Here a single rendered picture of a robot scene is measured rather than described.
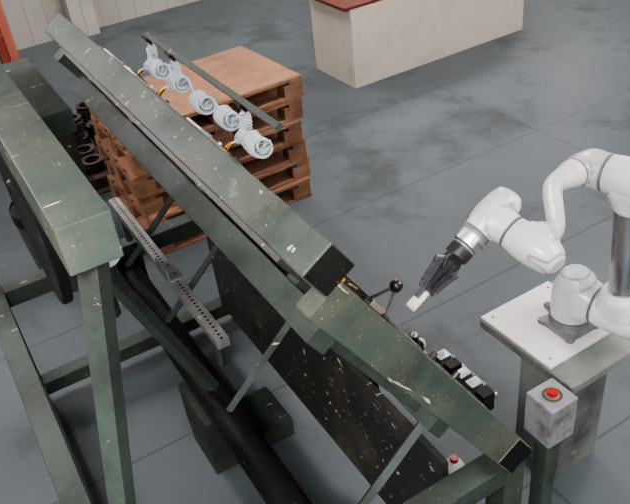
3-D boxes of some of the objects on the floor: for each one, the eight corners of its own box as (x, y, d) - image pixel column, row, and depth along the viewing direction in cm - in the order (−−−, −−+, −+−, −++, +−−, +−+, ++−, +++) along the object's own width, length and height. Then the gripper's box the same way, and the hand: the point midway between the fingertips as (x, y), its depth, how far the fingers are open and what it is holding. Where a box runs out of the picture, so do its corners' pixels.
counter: (523, 28, 782) (528, -48, 738) (351, 90, 698) (344, 8, 654) (477, 14, 833) (479, -58, 789) (311, 70, 749) (303, -7, 705)
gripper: (463, 241, 209) (407, 305, 209) (481, 263, 218) (427, 324, 218) (446, 230, 215) (391, 291, 215) (464, 251, 224) (412, 311, 224)
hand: (417, 299), depth 216 cm, fingers closed
